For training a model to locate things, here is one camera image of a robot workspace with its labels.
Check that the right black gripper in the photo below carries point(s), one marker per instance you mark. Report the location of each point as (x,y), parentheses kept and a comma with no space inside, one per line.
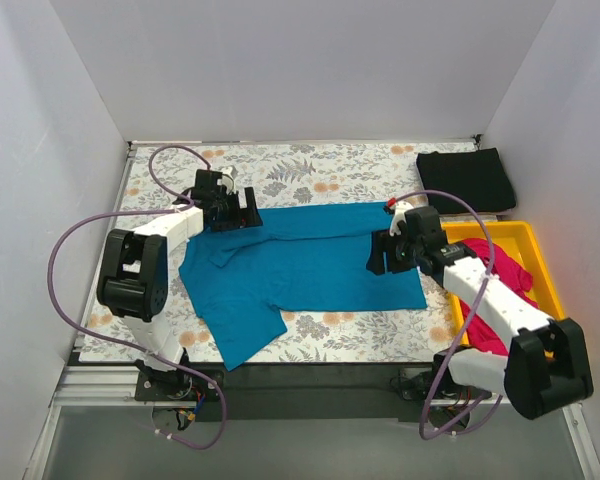
(393,252)

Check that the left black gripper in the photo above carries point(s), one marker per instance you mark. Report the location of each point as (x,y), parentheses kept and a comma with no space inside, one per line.
(236,212)

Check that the teal blue t shirt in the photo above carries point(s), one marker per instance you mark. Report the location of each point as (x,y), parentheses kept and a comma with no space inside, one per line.
(309,258)

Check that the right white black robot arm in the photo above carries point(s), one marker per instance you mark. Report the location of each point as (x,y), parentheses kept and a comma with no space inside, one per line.
(546,366)

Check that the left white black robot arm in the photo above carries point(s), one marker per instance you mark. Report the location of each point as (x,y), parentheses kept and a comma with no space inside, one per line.
(134,276)

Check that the folded black t shirt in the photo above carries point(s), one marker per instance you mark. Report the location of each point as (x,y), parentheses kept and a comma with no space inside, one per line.
(478,178)

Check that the yellow plastic tray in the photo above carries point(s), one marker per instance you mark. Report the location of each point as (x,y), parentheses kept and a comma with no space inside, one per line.
(519,263)

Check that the magenta pink t shirt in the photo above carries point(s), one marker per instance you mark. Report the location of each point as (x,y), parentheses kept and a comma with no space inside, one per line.
(504,308)

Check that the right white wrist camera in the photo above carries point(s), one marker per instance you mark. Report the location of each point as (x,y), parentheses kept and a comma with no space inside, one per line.
(397,209)

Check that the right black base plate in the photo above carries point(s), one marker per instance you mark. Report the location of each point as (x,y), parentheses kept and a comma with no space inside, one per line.
(414,382)

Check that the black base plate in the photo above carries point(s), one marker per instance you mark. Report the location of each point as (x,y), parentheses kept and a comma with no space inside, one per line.
(176,385)
(414,382)

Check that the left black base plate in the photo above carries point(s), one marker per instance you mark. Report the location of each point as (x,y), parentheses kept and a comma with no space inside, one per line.
(176,385)

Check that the aluminium frame rail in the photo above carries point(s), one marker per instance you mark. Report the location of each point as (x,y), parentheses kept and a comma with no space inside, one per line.
(357,387)

